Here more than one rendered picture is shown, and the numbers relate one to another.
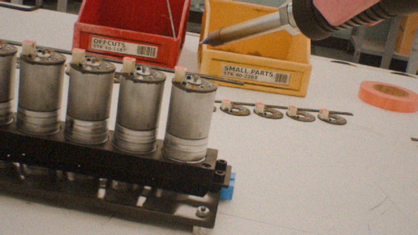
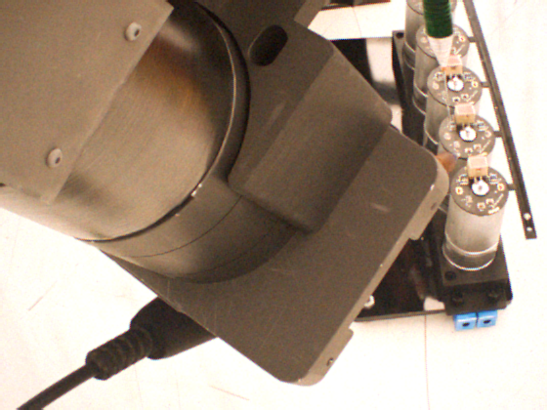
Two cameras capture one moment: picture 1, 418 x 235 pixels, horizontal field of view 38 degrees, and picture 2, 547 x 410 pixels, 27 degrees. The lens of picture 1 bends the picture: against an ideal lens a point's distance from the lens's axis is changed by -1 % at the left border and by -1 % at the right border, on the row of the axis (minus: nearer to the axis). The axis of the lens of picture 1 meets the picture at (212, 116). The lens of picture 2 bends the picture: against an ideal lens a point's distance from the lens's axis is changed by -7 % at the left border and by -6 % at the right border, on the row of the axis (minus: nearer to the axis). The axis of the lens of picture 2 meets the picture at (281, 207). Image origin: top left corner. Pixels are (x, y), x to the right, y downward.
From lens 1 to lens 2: 0.45 m
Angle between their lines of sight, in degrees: 72
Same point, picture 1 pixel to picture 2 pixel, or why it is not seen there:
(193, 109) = (451, 211)
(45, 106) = (421, 87)
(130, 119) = not seen: hidden behind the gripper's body
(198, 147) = (454, 252)
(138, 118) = not seen: hidden behind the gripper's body
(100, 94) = (436, 118)
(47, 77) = (423, 62)
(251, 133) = not seen: outside the picture
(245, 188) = (504, 341)
